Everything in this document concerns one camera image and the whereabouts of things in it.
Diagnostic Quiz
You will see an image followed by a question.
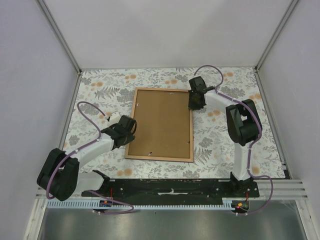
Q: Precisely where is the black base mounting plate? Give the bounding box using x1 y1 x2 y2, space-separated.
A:
81 177 261 207

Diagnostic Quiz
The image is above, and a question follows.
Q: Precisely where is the wooden picture frame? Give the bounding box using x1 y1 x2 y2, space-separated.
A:
123 87 195 164

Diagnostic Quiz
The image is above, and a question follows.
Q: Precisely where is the white slotted cable duct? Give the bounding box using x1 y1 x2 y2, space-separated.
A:
46 198 244 211

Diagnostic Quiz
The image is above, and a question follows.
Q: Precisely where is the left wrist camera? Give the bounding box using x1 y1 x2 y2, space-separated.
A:
105 111 121 125

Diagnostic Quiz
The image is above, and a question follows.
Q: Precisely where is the brown cardboard backing board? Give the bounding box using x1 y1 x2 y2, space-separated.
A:
127 90 192 159

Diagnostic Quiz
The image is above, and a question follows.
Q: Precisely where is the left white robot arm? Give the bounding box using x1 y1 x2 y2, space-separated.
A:
36 115 137 201

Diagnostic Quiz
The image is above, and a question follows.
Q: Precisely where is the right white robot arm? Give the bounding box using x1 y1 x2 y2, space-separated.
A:
188 76 262 197

